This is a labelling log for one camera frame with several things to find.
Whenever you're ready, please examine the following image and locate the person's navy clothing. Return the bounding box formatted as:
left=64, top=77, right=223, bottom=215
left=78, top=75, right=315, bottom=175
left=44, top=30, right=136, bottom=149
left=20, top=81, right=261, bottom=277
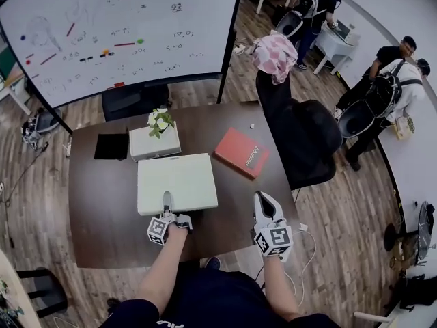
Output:
left=98, top=260, right=342, bottom=328

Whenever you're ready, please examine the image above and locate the white flower plant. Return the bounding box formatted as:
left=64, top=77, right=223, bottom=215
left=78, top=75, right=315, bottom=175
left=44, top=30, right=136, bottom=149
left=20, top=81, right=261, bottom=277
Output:
left=147, top=107, right=176, bottom=139

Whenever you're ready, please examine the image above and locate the large whiteboard on black stand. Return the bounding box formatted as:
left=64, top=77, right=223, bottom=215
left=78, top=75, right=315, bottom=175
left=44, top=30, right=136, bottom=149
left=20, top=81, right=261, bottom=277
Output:
left=0, top=0, right=247, bottom=135

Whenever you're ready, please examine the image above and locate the black step stool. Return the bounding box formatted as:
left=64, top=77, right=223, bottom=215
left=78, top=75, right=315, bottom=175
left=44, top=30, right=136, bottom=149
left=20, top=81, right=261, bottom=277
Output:
left=16, top=266, right=69, bottom=320

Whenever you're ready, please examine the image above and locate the white item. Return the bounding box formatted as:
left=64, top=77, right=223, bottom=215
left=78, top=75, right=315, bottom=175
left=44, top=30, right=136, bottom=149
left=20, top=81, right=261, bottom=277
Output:
left=137, top=152, right=219, bottom=217

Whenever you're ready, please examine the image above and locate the black floor cable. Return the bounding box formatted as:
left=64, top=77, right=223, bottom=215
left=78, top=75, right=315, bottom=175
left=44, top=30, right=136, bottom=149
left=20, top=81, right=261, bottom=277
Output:
left=0, top=141, right=51, bottom=249

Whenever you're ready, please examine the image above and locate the black office chair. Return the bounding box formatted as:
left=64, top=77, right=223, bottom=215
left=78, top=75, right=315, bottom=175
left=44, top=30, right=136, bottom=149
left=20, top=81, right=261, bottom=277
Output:
left=255, top=68, right=343, bottom=191

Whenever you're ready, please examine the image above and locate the person's left forearm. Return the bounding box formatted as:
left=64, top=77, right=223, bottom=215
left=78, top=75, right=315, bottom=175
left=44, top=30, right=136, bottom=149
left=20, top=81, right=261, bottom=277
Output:
left=135, top=222, right=189, bottom=316

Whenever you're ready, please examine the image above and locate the black round shell pack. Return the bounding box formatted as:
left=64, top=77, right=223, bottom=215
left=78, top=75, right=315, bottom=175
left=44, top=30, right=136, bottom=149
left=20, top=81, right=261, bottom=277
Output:
left=275, top=10, right=305, bottom=41
left=337, top=98, right=377, bottom=139

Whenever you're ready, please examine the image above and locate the red book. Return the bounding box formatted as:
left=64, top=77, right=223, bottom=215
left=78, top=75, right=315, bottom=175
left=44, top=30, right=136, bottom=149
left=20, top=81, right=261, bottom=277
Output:
left=212, top=126, right=272, bottom=180

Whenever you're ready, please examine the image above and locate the black round stool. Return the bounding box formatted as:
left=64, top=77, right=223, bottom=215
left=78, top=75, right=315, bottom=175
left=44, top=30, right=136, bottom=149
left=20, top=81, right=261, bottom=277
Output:
left=383, top=222, right=418, bottom=253

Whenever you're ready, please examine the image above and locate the grey wheeled device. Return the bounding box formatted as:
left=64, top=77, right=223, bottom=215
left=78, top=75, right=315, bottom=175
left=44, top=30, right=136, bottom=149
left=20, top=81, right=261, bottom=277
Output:
left=20, top=107, right=63, bottom=151

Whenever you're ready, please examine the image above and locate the white curved counter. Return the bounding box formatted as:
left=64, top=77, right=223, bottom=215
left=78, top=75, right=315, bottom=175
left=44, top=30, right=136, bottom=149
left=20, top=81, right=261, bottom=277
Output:
left=374, top=107, right=437, bottom=288

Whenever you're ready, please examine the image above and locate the black bag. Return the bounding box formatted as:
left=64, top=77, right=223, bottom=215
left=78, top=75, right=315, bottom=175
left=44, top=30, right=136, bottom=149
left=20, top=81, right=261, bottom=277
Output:
left=398, top=273, right=434, bottom=313

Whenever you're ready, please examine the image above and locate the grey laptop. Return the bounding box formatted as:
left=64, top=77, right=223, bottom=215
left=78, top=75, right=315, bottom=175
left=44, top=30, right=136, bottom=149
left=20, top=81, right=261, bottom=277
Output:
left=335, top=18, right=355, bottom=44

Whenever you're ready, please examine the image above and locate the dark wooden table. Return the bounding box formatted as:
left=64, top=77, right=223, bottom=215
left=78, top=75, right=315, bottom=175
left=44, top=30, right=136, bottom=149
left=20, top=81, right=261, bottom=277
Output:
left=68, top=100, right=302, bottom=270

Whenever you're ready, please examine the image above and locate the beige flower bag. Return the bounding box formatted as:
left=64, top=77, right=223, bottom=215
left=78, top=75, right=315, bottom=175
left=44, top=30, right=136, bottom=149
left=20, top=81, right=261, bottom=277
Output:
left=391, top=115, right=417, bottom=141

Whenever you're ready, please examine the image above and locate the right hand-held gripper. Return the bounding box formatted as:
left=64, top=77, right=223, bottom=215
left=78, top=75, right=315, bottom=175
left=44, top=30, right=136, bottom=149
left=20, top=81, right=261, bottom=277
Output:
left=253, top=191, right=294, bottom=264

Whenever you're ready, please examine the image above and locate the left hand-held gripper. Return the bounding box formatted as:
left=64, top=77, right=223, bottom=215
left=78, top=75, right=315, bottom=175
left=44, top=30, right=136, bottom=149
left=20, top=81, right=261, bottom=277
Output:
left=146, top=191, right=194, bottom=246

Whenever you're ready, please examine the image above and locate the pink checkered cloth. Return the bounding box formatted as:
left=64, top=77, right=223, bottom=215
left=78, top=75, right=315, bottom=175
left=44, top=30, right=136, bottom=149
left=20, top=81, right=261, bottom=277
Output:
left=251, top=30, right=299, bottom=85

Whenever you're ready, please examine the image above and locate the black flat square pad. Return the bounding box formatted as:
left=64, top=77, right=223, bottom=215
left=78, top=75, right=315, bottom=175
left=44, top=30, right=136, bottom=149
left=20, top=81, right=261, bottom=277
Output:
left=93, top=133, right=130, bottom=161

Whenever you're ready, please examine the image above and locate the white side desk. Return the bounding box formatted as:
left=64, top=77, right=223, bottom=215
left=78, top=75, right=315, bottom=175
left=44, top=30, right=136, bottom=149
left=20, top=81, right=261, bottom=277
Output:
left=0, top=70, right=32, bottom=116

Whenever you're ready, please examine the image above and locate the person's right forearm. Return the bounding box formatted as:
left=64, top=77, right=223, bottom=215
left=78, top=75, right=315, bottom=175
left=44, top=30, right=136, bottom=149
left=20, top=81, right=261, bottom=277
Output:
left=262, top=255, right=302, bottom=323

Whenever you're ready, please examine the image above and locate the white round table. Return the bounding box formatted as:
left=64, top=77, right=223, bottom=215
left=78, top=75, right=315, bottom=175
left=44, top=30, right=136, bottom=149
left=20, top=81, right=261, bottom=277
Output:
left=0, top=249, right=42, bottom=328

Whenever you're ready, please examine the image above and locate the small white desk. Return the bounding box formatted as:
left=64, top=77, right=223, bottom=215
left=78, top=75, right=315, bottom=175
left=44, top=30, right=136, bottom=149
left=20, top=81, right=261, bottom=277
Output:
left=312, top=20, right=361, bottom=76

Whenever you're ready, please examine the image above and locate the white square box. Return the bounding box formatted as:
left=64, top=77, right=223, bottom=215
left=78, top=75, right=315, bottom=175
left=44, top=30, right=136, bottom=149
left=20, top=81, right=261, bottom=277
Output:
left=128, top=121, right=182, bottom=163

